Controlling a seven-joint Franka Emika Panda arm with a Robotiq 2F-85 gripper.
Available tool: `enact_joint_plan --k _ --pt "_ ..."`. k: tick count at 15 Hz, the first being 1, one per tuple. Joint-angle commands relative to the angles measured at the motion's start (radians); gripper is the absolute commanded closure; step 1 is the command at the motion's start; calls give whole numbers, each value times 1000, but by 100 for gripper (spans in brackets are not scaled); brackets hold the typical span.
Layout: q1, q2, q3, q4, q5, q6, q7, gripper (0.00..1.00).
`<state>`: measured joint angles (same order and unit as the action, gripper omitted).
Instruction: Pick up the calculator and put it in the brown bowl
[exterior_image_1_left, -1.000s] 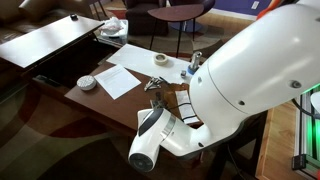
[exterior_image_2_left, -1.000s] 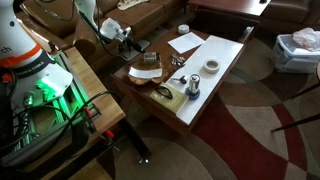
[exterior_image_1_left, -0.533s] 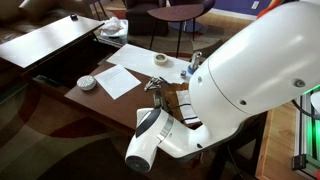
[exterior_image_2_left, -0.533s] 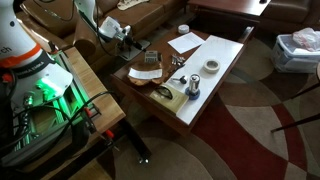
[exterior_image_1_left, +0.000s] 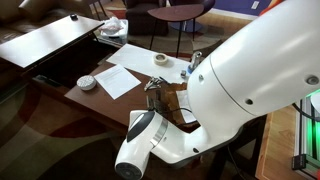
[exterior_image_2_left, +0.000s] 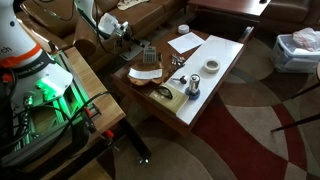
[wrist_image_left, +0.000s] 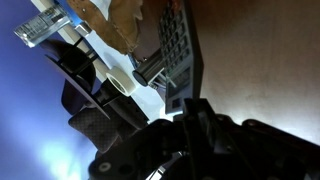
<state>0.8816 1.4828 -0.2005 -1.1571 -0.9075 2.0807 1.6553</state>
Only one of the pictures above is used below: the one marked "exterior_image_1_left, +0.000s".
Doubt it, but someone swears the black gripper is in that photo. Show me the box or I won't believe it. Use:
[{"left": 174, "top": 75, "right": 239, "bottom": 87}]
[{"left": 146, "top": 88, "right": 169, "bottom": 115}]

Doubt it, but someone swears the bunch of metal keys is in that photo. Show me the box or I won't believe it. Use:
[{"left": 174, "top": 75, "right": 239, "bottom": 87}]
[{"left": 143, "top": 76, "right": 164, "bottom": 93}]

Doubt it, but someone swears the dark pen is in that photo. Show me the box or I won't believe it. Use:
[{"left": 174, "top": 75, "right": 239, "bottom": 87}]
[{"left": 158, "top": 76, "right": 171, "bottom": 85}]

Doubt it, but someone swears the white paper slip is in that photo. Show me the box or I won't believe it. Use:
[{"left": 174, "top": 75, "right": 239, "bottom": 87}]
[{"left": 175, "top": 89, "right": 198, "bottom": 125}]

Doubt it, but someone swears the small metal measuring cup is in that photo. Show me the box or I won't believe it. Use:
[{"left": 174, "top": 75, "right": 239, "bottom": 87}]
[{"left": 179, "top": 68, "right": 189, "bottom": 80}]

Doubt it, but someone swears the masking tape roll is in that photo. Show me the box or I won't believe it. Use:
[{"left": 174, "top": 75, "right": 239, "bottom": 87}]
[{"left": 152, "top": 52, "right": 170, "bottom": 67}]

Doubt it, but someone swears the white printed paper sheet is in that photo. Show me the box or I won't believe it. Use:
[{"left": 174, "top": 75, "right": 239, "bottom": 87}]
[{"left": 93, "top": 63, "right": 143, "bottom": 101}]

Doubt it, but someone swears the white rectangular board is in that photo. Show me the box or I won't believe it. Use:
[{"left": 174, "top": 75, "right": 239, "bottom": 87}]
[{"left": 106, "top": 42, "right": 192, "bottom": 85}]

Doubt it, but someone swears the dark wood coffee table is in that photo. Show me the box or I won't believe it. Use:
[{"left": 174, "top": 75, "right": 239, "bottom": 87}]
[{"left": 21, "top": 42, "right": 202, "bottom": 135}]

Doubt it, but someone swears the silver metal cylinder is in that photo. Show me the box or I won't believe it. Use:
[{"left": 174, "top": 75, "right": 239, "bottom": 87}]
[{"left": 188, "top": 50, "right": 204, "bottom": 73}]

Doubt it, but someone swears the round white puck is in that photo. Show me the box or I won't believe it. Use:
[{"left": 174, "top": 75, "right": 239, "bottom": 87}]
[{"left": 76, "top": 74, "right": 98, "bottom": 92}]

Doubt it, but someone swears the clear plastic storage bin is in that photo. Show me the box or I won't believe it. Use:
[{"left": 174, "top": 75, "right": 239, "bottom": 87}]
[{"left": 98, "top": 18, "right": 130, "bottom": 46}]

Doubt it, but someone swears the dark brown armchair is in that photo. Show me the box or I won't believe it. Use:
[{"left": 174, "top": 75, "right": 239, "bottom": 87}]
[{"left": 124, "top": 0, "right": 170, "bottom": 37}]

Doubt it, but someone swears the crumpled plastic bag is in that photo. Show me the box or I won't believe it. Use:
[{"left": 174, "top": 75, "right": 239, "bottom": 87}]
[{"left": 99, "top": 16, "right": 125, "bottom": 35}]

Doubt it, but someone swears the dark round side table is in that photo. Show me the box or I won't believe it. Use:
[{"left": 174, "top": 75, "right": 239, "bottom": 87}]
[{"left": 147, "top": 3, "right": 206, "bottom": 59}]

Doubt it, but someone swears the black bench leg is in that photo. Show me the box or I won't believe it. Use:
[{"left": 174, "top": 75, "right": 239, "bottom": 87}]
[{"left": 205, "top": 114, "right": 271, "bottom": 180}]

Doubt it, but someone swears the patterned area rug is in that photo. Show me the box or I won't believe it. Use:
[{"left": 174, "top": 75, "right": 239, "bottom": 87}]
[{"left": 0, "top": 0, "right": 241, "bottom": 180}]

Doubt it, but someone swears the raised wooden tabletop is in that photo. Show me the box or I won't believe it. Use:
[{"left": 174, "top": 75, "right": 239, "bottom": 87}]
[{"left": 0, "top": 14, "right": 105, "bottom": 70}]

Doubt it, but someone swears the light wood robot bench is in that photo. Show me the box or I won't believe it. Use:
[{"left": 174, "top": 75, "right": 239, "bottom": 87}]
[{"left": 254, "top": 104, "right": 320, "bottom": 180}]

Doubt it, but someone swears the brown leather sofa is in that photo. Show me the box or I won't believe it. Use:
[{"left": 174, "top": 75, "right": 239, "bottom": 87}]
[{"left": 0, "top": 0, "right": 88, "bottom": 46}]

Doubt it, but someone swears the black base cable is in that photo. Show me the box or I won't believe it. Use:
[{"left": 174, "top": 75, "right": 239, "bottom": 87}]
[{"left": 291, "top": 102, "right": 320, "bottom": 123}]

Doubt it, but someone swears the aluminium frame rail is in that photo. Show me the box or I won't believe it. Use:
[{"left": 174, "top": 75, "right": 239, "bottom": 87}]
[{"left": 291, "top": 96, "right": 320, "bottom": 173}]

